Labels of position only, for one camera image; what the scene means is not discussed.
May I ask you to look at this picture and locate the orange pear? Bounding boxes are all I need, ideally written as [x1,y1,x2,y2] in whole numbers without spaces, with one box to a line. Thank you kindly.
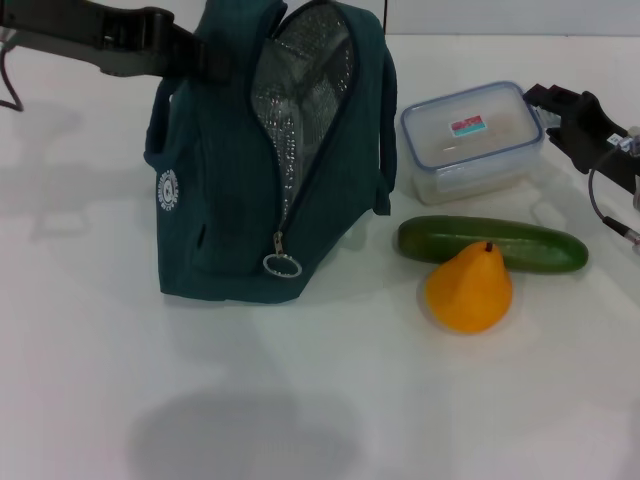
[424,241,514,335]

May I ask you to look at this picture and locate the clear plastic food container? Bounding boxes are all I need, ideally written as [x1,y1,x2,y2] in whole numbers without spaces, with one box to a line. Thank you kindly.
[399,80,546,206]

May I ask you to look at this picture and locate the metal zipper pull ring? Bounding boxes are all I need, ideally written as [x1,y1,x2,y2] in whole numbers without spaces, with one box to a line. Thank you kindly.
[262,230,304,279]

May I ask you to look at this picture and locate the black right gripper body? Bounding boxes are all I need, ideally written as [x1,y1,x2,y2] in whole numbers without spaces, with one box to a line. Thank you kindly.
[559,90,640,194]

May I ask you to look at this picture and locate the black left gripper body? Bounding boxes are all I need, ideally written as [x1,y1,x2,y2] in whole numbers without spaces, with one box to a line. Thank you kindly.
[0,0,176,77]

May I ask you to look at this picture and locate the grey right gripper cable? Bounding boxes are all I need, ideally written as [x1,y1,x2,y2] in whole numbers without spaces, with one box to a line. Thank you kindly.
[587,124,640,251]

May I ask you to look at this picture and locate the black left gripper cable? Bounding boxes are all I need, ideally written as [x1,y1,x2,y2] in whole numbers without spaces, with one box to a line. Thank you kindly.
[0,39,26,114]

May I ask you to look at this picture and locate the green cucumber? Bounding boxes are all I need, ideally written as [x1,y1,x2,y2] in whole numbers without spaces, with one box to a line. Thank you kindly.
[397,214,590,275]

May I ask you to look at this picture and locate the teal insulated lunch bag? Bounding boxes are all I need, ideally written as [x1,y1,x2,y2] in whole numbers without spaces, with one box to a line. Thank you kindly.
[143,0,400,306]

